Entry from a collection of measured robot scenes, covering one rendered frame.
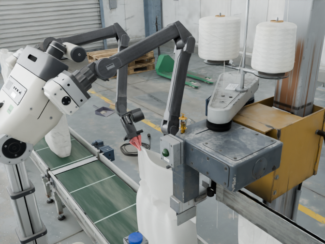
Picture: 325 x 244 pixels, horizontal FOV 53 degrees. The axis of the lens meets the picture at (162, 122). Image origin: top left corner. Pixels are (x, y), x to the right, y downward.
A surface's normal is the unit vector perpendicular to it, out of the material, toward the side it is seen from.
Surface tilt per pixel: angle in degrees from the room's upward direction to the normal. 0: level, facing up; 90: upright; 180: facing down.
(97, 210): 0
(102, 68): 75
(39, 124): 115
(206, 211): 0
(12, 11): 93
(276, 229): 90
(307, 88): 90
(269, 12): 90
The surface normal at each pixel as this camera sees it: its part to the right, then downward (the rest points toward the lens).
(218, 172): -0.80, 0.26
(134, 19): 0.59, 0.31
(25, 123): 0.22, 0.74
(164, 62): 0.57, 0.07
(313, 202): -0.03, -0.91
